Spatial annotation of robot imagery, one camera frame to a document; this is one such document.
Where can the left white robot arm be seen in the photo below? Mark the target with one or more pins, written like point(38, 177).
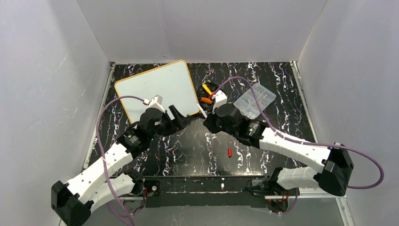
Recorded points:
point(99, 174)

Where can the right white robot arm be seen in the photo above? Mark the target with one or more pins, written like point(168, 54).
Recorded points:
point(328, 167)

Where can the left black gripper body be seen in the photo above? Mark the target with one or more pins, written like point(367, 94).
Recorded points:
point(171, 120)

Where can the aluminium table frame rail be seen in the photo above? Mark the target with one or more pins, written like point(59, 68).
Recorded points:
point(156, 192)

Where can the yellow handled screwdriver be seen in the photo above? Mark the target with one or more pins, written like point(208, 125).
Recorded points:
point(207, 90)

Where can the orange handled screwdriver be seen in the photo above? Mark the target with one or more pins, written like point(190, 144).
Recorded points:
point(206, 100)

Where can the yellow framed whiteboard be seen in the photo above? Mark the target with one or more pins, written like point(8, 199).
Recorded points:
point(172, 82)

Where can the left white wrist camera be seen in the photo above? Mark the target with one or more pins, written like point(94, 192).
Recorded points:
point(156, 102)

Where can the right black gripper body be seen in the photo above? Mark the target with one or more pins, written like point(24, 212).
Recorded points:
point(211, 123)

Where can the red whiteboard marker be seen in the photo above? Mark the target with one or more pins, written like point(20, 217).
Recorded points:
point(202, 111)

